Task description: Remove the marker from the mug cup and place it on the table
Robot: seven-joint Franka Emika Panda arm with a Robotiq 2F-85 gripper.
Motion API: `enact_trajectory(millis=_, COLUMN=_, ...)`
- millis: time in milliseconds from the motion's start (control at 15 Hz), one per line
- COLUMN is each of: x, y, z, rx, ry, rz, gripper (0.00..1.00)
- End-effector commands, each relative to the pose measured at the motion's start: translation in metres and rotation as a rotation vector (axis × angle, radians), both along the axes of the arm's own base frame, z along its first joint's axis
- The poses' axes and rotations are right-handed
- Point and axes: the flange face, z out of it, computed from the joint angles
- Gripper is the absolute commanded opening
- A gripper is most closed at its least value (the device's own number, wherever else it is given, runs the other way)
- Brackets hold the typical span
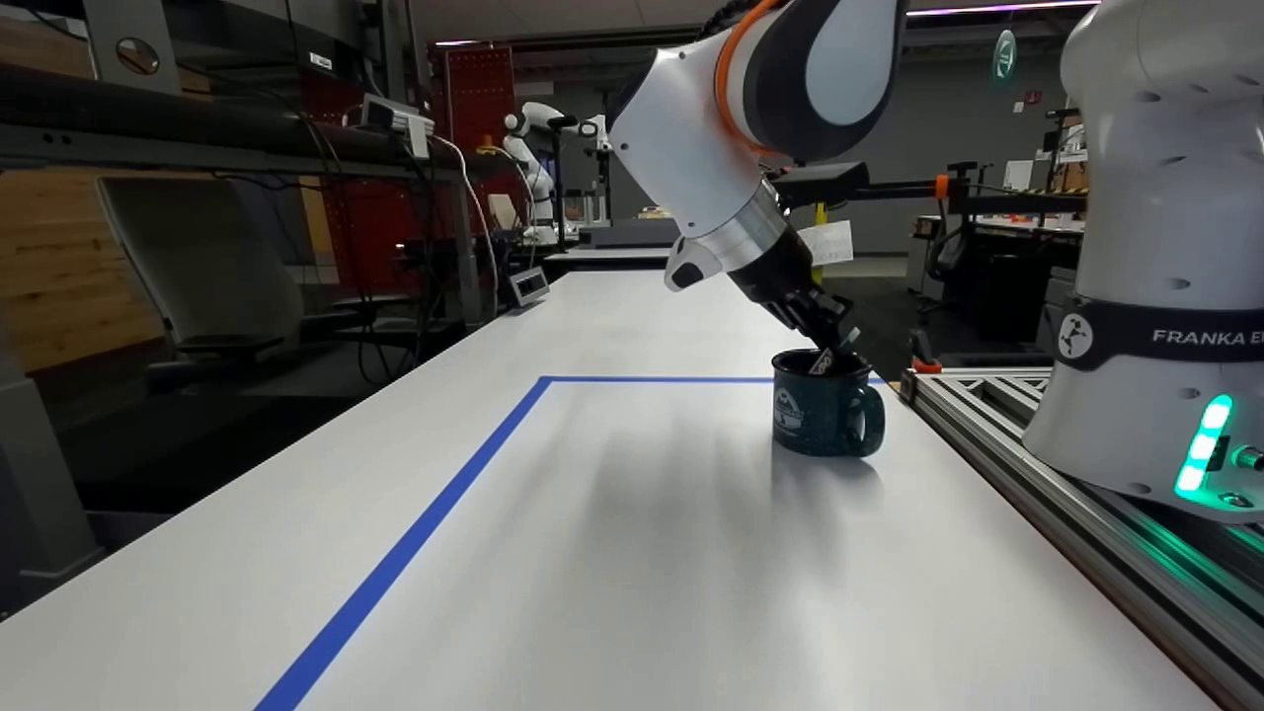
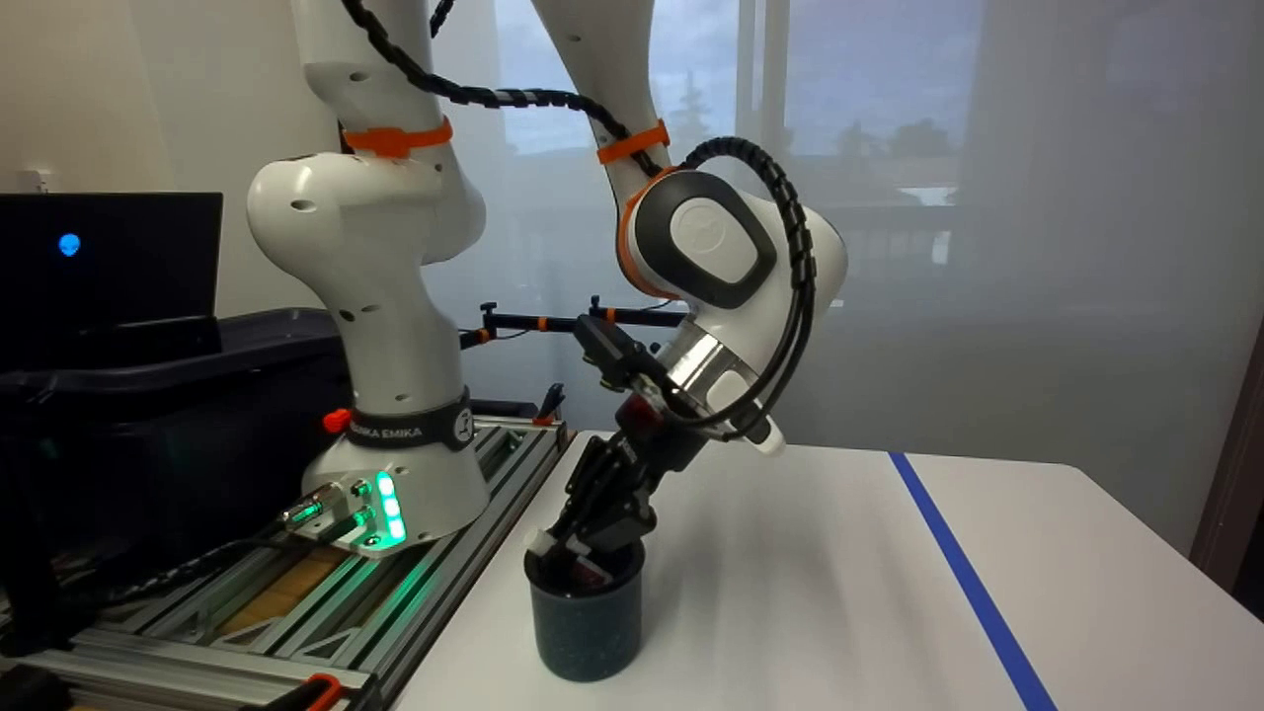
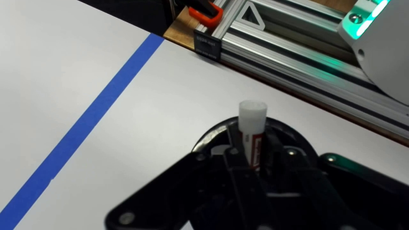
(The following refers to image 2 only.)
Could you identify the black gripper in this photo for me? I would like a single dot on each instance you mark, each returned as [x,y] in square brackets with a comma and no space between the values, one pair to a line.
[648,456]

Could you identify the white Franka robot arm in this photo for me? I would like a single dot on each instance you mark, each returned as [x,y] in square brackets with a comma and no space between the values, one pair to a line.
[375,240]

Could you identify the dark blue mug cup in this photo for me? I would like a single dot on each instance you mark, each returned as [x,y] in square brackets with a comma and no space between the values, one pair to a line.
[585,627]

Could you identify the black red clamp lever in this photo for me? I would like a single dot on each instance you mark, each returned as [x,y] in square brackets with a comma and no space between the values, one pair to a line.
[546,405]

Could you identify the black rod with orange clamps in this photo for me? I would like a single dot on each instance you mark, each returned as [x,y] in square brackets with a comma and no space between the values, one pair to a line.
[537,321]

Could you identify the blue tape strip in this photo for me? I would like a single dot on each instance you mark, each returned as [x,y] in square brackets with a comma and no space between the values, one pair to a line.
[970,568]

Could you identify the black storage bin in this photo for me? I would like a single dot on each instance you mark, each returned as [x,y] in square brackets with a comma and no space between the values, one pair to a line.
[173,435]

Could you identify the black computer monitor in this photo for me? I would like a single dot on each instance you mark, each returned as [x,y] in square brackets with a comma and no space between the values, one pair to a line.
[105,272]

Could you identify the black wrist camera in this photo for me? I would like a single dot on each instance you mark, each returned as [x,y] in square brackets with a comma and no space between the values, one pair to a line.
[614,357]

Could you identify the aluminium extrusion base frame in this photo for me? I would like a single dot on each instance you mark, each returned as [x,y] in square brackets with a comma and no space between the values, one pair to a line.
[329,600]

